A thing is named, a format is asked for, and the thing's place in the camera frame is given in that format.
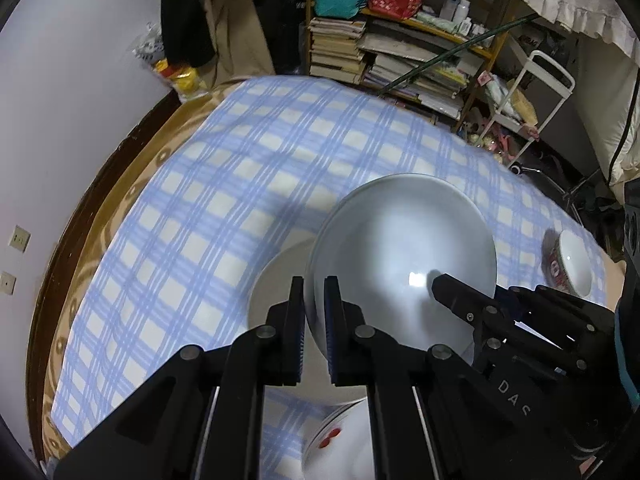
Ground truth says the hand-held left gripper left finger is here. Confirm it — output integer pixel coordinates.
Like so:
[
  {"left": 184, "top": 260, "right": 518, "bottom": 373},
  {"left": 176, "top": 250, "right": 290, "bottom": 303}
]
[{"left": 52, "top": 276, "right": 307, "bottom": 480}]

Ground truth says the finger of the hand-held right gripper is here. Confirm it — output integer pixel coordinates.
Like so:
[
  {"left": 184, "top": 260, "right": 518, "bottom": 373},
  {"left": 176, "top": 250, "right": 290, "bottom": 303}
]
[
  {"left": 431, "top": 272, "right": 507, "bottom": 357},
  {"left": 507, "top": 284, "right": 616, "bottom": 377}
]

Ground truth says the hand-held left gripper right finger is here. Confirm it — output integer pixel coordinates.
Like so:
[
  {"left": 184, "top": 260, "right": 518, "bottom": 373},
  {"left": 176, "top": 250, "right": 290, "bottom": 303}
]
[{"left": 324, "top": 275, "right": 551, "bottom": 480}]

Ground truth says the white cherry print plate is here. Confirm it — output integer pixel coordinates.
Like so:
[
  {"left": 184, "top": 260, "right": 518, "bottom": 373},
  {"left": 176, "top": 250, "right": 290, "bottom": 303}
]
[
  {"left": 248, "top": 239, "right": 321, "bottom": 333},
  {"left": 300, "top": 397, "right": 376, "bottom": 480}
]

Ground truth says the white bowl with yellow print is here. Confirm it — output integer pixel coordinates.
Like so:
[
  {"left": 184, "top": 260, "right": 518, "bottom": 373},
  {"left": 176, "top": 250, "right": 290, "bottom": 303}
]
[{"left": 305, "top": 174, "right": 499, "bottom": 361}]

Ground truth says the small red patterned bowl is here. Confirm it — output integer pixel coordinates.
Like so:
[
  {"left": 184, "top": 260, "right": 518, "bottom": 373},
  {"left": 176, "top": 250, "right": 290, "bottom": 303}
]
[{"left": 544, "top": 230, "right": 595, "bottom": 297}]

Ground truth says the black folding stand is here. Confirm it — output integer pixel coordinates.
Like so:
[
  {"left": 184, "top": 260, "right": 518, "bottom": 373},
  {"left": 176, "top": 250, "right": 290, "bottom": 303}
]
[{"left": 510, "top": 159, "right": 622, "bottom": 222}]

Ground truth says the blue checked tablecloth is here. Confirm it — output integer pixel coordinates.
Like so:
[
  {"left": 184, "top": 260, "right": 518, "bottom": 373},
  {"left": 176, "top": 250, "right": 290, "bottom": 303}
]
[{"left": 50, "top": 76, "right": 609, "bottom": 450}]

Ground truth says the pile of pink small things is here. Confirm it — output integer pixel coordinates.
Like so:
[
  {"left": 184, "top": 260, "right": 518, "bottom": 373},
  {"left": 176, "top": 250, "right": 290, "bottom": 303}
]
[{"left": 465, "top": 124, "right": 517, "bottom": 162}]

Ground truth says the beige box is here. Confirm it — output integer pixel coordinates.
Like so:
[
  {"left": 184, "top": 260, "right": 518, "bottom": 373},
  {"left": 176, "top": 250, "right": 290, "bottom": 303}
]
[{"left": 507, "top": 87, "right": 539, "bottom": 127}]

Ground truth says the white plastic bag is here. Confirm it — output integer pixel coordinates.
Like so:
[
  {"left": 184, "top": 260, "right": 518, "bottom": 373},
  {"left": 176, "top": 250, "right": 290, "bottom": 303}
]
[{"left": 482, "top": 72, "right": 516, "bottom": 117}]

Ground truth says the tan patterned blanket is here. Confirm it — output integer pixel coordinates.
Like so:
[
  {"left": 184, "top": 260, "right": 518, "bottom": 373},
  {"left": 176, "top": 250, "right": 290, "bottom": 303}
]
[{"left": 37, "top": 77, "right": 251, "bottom": 463}]

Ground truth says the white bedding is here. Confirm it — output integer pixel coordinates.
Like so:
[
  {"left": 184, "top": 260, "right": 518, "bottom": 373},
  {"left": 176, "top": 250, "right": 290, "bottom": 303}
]
[{"left": 575, "top": 35, "right": 640, "bottom": 182}]

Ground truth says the stack of papers and magazines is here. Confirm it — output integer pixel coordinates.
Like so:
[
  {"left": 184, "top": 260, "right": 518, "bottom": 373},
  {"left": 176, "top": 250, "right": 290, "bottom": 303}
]
[{"left": 362, "top": 32, "right": 474, "bottom": 122}]

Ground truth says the white trolley cart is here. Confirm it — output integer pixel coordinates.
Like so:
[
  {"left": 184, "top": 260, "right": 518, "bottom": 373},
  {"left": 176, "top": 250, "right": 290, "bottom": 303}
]
[{"left": 464, "top": 50, "right": 575, "bottom": 172}]

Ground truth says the wooden shelf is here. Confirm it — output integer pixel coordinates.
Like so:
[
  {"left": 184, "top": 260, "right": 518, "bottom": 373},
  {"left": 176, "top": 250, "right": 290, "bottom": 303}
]
[{"left": 300, "top": 0, "right": 517, "bottom": 132}]

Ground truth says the dark thin pole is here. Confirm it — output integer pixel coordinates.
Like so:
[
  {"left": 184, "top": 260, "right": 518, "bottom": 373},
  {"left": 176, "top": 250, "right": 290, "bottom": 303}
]
[{"left": 379, "top": 14, "right": 540, "bottom": 99}]

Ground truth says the stack of worn books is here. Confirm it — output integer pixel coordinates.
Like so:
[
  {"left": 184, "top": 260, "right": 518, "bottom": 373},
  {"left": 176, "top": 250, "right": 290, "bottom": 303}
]
[{"left": 307, "top": 17, "right": 369, "bottom": 85}]

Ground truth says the yellow packet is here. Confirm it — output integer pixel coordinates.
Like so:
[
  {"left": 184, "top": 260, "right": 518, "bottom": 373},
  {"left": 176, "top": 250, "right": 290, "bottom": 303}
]
[{"left": 154, "top": 57, "right": 202, "bottom": 99}]

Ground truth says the beige hanging garment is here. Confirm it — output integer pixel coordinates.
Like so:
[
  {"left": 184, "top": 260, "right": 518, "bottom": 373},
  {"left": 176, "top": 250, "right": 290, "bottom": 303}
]
[{"left": 207, "top": 0, "right": 277, "bottom": 84}]

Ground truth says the patterned plastic bag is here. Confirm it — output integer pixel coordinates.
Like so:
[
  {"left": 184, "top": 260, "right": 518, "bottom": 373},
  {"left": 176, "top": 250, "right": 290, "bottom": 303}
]
[{"left": 130, "top": 22, "right": 166, "bottom": 64}]

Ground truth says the black hanging garment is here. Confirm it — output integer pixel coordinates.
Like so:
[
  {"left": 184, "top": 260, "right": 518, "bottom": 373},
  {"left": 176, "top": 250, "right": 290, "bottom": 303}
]
[{"left": 160, "top": 0, "right": 219, "bottom": 69}]

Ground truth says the dark wooden frame edge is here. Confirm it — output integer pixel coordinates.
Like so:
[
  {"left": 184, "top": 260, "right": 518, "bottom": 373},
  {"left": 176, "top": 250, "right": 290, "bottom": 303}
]
[{"left": 24, "top": 92, "right": 184, "bottom": 467}]

